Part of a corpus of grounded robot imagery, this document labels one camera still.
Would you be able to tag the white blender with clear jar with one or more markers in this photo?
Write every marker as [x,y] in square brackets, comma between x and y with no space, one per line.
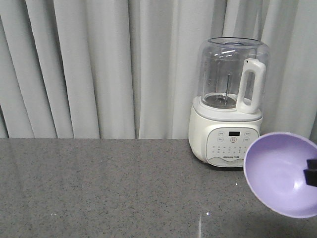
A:
[226,112]

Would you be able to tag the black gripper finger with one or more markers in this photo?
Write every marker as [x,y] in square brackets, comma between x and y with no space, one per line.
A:
[310,173]

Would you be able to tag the purple bowl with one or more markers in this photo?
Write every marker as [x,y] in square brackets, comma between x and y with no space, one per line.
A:
[274,170]

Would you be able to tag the grey curtain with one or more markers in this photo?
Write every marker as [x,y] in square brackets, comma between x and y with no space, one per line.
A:
[126,68]

